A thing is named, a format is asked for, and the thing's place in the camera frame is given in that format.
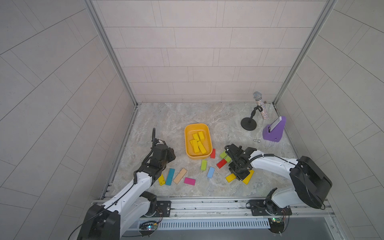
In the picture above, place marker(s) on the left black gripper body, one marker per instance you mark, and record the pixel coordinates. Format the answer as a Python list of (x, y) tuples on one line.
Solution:
[(154, 147)]

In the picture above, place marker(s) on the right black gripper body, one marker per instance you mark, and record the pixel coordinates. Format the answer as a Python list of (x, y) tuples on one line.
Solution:
[(233, 151)]

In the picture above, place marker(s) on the yellow block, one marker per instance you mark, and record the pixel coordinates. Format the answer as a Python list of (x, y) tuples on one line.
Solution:
[(161, 180), (201, 148), (248, 178), (196, 137), (195, 146), (230, 178), (201, 136)]

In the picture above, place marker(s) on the yellow plastic tray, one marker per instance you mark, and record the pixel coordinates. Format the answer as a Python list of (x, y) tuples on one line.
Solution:
[(193, 129)]

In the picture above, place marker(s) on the yellow block top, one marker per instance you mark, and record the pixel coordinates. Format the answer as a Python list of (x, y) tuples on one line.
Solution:
[(201, 136)]

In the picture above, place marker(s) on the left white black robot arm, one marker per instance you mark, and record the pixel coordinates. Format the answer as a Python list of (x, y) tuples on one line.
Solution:
[(112, 219)]

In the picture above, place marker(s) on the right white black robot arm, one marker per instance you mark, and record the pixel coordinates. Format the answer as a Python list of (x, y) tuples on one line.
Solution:
[(310, 184)]

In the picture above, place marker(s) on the light green block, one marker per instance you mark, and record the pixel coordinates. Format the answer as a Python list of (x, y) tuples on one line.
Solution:
[(223, 155), (228, 159)]

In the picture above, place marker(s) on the red block right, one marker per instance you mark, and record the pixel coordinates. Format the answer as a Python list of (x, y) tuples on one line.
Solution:
[(222, 163)]

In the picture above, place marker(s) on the teal block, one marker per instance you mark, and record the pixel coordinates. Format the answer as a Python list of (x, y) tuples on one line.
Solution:
[(170, 177)]

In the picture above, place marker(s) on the light green block upper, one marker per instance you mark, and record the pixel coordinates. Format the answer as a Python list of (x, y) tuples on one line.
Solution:
[(223, 155)]

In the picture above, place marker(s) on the red block by tray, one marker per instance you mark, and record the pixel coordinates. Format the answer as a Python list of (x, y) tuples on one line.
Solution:
[(213, 154)]

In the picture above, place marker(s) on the light blue block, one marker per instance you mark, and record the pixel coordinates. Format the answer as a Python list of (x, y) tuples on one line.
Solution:
[(210, 172)]

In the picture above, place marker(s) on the tan wooden block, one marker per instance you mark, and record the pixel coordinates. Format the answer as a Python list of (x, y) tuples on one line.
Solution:
[(180, 175)]

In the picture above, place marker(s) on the green block centre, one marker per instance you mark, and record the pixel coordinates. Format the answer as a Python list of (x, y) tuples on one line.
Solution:
[(204, 165)]

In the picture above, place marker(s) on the magenta block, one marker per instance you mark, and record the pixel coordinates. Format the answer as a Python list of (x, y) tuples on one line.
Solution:
[(190, 181)]

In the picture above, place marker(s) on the black microphone stand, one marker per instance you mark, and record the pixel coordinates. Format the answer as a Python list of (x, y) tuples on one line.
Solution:
[(249, 123)]

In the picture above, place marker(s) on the purple phone holder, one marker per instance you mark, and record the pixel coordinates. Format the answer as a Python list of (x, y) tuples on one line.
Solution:
[(277, 133)]

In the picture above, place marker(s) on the right circuit board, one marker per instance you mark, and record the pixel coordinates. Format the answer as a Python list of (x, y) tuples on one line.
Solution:
[(277, 225)]

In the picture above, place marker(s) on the circuit board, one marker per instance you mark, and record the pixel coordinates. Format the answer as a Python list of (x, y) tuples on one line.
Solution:
[(277, 225), (149, 226)]

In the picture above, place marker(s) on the left circuit board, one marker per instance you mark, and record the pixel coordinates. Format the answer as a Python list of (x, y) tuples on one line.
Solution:
[(149, 226)]

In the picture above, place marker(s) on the glitter microphone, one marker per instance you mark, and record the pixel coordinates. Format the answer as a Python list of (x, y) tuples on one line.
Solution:
[(261, 105)]

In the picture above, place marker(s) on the aluminium mounting rail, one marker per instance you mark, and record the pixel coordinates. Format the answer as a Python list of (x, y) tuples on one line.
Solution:
[(224, 213)]

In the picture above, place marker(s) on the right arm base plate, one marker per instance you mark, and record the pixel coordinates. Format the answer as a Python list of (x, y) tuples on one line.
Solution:
[(267, 208)]

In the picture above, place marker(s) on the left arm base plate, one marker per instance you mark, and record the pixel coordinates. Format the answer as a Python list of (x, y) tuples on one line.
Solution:
[(162, 209)]

